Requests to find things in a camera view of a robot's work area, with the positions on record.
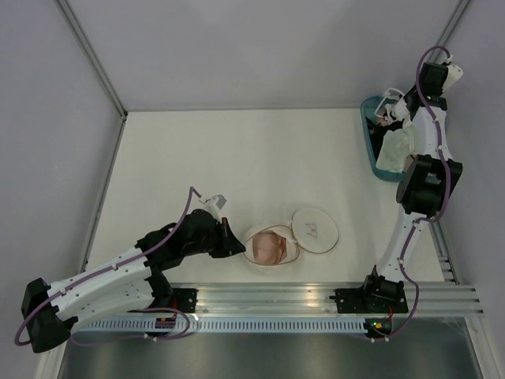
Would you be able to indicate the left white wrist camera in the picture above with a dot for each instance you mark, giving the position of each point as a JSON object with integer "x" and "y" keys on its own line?
{"x": 214, "y": 205}

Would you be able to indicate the front aluminium rail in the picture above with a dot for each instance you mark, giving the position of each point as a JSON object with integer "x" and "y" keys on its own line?
{"x": 440, "y": 299}

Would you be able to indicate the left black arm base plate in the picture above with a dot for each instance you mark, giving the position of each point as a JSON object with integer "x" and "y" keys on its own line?
{"x": 183, "y": 299}

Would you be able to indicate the black garment in basket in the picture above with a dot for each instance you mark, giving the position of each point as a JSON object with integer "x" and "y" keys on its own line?
{"x": 377, "y": 132}

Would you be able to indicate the right aluminium frame post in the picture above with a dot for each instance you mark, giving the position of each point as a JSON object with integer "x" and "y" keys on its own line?
{"x": 462, "y": 6}

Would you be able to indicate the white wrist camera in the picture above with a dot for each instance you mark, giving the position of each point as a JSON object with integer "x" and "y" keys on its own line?
{"x": 214, "y": 205}
{"x": 454, "y": 74}

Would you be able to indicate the white slotted cable duct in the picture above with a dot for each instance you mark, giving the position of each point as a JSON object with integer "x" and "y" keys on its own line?
{"x": 154, "y": 324}

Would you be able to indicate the left aluminium frame post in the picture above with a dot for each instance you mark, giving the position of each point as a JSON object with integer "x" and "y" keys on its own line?
{"x": 88, "y": 50}

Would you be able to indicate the round white mesh laundry bag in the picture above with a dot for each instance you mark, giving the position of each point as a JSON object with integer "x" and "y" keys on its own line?
{"x": 309, "y": 231}

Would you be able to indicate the pale green cloth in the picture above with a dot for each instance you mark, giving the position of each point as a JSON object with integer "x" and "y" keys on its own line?
{"x": 397, "y": 146}

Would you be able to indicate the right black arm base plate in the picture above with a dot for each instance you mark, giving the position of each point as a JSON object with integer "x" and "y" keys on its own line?
{"x": 358, "y": 301}

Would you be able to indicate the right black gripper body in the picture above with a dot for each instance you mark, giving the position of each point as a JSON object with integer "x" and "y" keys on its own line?
{"x": 413, "y": 90}

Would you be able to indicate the white bra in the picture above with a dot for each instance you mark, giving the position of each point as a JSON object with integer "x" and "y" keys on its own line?
{"x": 394, "y": 107}

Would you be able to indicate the aluminium frame post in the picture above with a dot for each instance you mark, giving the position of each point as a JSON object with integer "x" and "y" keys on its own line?
{"x": 88, "y": 50}
{"x": 462, "y": 6}

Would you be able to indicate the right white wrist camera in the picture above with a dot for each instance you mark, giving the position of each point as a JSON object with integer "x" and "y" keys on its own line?
{"x": 454, "y": 74}

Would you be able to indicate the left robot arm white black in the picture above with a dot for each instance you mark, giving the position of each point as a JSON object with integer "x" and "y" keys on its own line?
{"x": 132, "y": 282}

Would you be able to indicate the pink satin bra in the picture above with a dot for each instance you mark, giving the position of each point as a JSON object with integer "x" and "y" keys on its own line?
{"x": 268, "y": 248}

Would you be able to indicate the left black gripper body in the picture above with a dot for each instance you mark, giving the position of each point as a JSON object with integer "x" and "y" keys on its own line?
{"x": 213, "y": 242}

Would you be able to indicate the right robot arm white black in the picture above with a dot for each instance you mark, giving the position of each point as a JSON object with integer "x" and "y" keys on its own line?
{"x": 423, "y": 193}

